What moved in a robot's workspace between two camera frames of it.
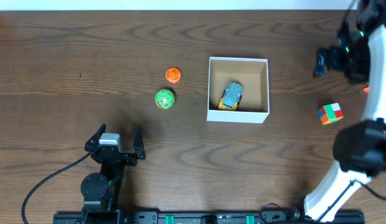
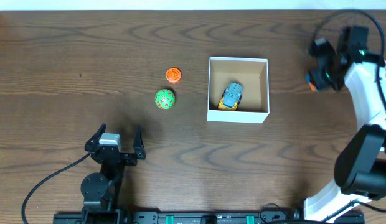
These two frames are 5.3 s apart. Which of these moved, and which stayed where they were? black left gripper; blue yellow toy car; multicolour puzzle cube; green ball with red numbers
Moved: multicolour puzzle cube
Stayed: blue yellow toy car; black left gripper; green ball with red numbers
